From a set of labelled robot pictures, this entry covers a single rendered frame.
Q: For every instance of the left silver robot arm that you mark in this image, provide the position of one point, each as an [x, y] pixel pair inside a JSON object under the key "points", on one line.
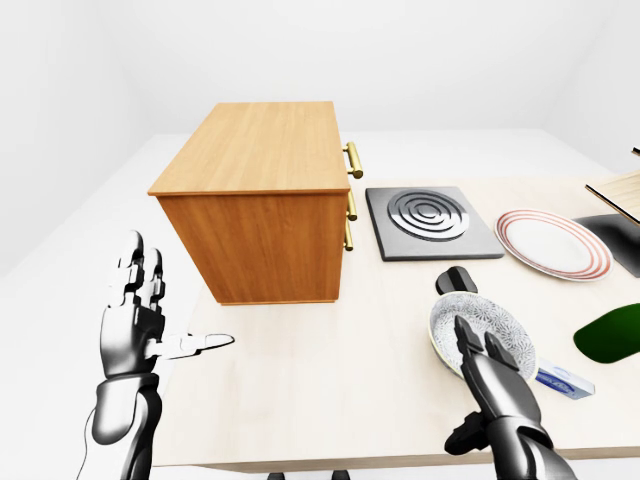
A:
{"points": [[120, 420]]}

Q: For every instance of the flat dark stove plate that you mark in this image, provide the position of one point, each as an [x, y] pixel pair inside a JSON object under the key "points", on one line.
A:
{"points": [[430, 235]]}

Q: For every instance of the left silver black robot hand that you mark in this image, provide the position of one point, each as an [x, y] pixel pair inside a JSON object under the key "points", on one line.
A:
{"points": [[125, 340]]}

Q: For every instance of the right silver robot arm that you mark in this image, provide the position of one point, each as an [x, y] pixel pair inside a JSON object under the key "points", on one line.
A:
{"points": [[530, 455]]}

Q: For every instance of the dark green rounded object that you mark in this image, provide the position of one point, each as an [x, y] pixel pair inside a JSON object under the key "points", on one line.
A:
{"points": [[612, 337]]}

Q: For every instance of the round black knob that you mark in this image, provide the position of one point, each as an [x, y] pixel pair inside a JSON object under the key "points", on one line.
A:
{"points": [[454, 281]]}

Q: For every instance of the blue and white box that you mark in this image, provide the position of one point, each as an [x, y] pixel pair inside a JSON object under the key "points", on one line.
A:
{"points": [[565, 382]]}

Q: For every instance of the small dark shape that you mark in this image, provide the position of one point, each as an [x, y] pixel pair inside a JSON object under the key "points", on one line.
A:
{"points": [[276, 476], [340, 475]]}

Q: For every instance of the white plate with red rings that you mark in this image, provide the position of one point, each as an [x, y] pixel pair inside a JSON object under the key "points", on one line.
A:
{"points": [[550, 245]]}

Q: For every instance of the patterned grey white bowl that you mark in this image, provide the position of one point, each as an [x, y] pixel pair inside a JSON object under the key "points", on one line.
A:
{"points": [[505, 320]]}

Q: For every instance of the wooden cabinet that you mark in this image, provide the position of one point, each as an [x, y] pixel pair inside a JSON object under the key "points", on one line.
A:
{"points": [[250, 200]]}

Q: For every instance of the pale wooden board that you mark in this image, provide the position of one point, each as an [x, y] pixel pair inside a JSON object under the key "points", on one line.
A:
{"points": [[622, 192]]}

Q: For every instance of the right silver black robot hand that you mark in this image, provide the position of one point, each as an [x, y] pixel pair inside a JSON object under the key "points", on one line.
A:
{"points": [[500, 390]]}

